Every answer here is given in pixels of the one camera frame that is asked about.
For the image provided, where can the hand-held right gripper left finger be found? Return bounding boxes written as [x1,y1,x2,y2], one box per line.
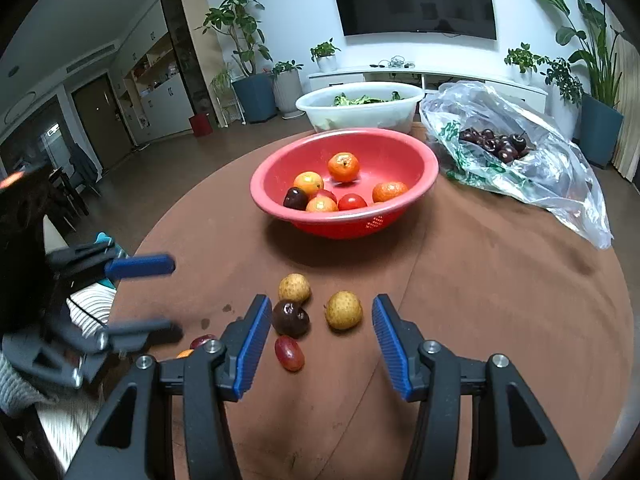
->
[65,294,273,480]

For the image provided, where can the white plastic basin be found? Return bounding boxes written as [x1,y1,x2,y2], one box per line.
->
[295,82,425,135]

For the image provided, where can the cables on cabinet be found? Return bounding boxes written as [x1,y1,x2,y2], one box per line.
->
[370,56,417,70]

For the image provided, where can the white wall cabinet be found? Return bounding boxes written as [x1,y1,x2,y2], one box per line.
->
[112,35,196,143]

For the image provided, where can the small plant in white pot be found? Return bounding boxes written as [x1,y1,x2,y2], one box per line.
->
[310,38,341,73]
[504,42,543,86]

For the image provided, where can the white television cabinet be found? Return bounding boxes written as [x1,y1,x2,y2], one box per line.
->
[307,66,548,111]

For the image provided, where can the brown door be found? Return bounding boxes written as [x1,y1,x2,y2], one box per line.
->
[71,74,133,158]

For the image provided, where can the beige curtain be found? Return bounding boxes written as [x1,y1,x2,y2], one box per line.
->
[612,35,640,181]

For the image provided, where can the pile of dark cherries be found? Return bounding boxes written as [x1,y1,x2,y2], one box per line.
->
[458,127,532,165]

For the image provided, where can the red plastic basin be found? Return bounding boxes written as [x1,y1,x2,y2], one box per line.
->
[250,127,440,240]

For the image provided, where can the tan speckled round fruit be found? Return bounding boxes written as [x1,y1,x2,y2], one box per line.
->
[278,273,312,304]
[325,290,363,331]

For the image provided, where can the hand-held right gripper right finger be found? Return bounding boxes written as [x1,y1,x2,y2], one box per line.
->
[371,294,581,480]

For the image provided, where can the teal cloth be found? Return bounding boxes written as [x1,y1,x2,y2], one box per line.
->
[97,232,118,291]

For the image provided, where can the dark glass display cabinet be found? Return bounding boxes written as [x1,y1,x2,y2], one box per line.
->
[160,0,221,131]

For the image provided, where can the dark purple passion fruit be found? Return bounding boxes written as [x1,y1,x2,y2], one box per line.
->
[271,300,311,339]
[283,186,309,211]

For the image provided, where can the clear plastic bag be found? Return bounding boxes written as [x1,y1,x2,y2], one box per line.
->
[419,80,614,250]

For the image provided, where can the leafy green vegetables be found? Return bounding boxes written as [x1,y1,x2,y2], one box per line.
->
[332,91,406,107]

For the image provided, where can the tall plant in blue pot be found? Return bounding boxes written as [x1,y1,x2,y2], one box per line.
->
[202,0,278,123]

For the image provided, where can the large-leaf plant in blue pot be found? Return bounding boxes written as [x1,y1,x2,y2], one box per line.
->
[520,0,626,168]

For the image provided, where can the plant on white stand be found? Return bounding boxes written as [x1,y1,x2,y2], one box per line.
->
[210,62,246,126]

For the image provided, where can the plant in tall white pot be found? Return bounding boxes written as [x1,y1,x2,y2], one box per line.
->
[542,57,583,141]

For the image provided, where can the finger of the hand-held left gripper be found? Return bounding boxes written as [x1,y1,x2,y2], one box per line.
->
[47,242,176,279]
[95,317,183,356]

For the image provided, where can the plant in ribbed white pot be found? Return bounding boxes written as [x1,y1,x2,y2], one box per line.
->
[271,60,304,120]

